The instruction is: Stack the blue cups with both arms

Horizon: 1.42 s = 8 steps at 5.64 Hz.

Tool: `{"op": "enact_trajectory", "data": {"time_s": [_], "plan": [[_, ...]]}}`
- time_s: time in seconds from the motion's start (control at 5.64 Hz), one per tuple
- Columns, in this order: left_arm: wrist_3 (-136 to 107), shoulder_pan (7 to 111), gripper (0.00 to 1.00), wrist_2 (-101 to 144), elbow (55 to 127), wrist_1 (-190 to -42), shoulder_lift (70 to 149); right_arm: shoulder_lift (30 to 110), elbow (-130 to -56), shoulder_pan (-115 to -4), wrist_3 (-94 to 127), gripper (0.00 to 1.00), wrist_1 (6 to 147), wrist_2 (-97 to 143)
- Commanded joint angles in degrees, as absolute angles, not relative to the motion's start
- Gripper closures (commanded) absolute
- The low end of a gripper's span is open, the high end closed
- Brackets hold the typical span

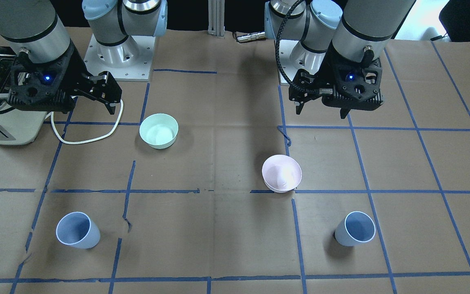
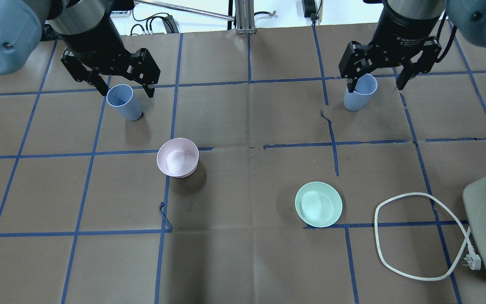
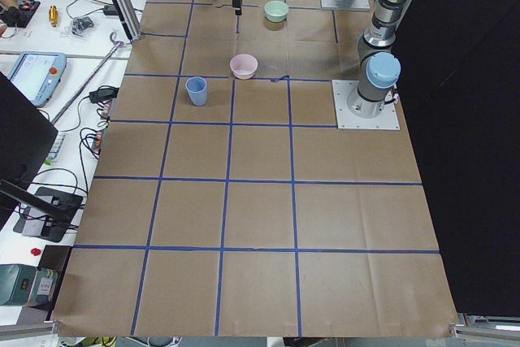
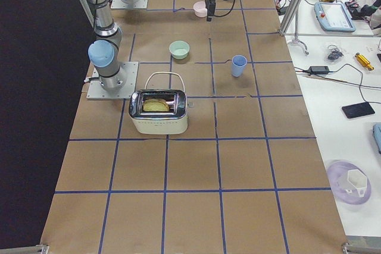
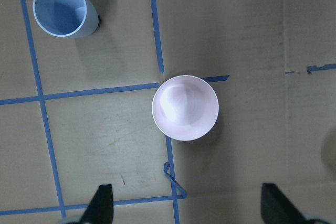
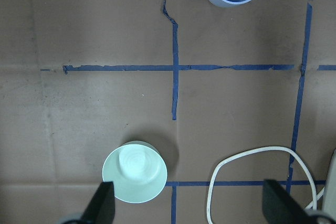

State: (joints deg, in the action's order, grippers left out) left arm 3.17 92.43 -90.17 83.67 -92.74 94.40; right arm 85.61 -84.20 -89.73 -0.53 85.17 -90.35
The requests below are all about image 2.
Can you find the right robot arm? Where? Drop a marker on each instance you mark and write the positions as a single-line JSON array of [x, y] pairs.
[[440, 18]]

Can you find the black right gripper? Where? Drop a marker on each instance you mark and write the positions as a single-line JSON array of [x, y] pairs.
[[404, 31]]

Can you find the green bowl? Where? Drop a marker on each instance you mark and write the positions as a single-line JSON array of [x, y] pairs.
[[318, 204]]

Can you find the blue cup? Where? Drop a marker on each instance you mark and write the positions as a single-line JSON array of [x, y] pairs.
[[121, 97], [364, 90]]

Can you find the pink bowl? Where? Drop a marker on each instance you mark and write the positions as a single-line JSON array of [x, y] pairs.
[[178, 157]]

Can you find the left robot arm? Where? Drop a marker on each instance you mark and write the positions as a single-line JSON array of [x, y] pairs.
[[22, 23]]

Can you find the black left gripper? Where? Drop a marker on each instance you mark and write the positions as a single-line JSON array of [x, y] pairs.
[[92, 42]]

